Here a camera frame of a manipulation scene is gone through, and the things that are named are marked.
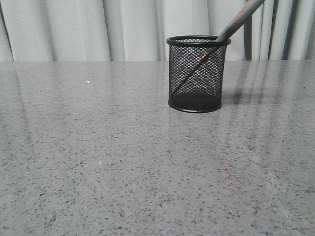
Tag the white pleated curtain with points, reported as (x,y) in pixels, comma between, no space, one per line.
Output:
(136,30)

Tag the grey handled scissors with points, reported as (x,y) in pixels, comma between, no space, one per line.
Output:
(249,8)

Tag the black mesh pen holder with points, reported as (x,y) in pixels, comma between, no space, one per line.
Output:
(202,92)

